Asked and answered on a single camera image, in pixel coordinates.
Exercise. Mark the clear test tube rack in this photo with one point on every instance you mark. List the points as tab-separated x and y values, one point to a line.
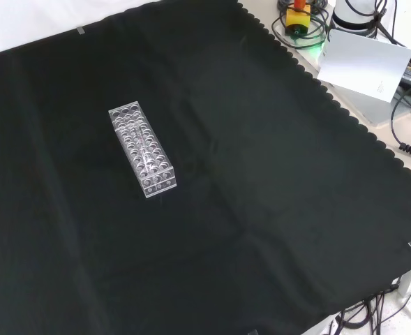
155	181

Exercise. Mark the black cloth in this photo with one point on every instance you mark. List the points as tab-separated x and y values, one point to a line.
261	174

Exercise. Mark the grey metal box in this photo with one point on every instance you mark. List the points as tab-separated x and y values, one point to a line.
376	110

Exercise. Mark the grey tape piece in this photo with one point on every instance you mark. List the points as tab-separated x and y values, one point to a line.
81	30

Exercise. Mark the pale board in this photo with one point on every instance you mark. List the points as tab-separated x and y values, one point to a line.
364	64

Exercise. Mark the yellow stop button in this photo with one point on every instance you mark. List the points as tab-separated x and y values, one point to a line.
297	19

